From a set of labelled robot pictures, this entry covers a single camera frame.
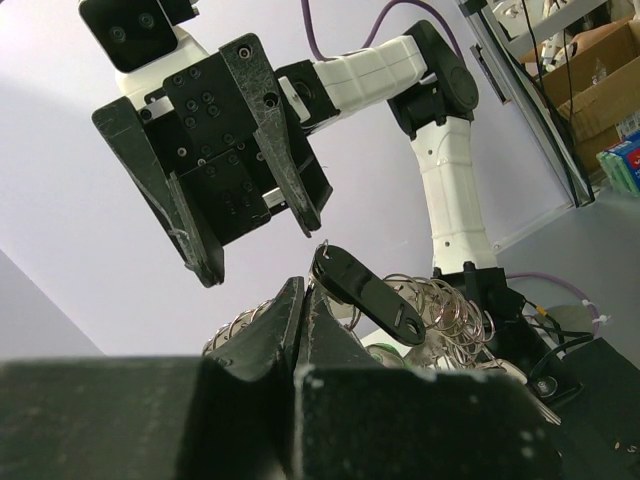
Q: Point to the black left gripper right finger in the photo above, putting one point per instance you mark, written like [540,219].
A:
[356,419]

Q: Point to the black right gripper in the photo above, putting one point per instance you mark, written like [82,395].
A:
[205,182]

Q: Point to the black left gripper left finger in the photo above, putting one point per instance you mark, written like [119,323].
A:
[225,415]

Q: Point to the black key tag with key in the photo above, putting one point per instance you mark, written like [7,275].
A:
[349,281]

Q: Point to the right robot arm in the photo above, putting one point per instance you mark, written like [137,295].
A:
[432,96]

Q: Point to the green key tag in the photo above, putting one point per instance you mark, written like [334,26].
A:
[386,355]

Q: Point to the green and blue packages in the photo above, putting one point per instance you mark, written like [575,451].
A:
[621,165]

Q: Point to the cardboard box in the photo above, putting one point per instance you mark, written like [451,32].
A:
[598,92]

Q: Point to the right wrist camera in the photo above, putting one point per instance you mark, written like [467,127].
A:
[144,41]

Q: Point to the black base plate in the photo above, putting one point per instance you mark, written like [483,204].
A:
[592,390]

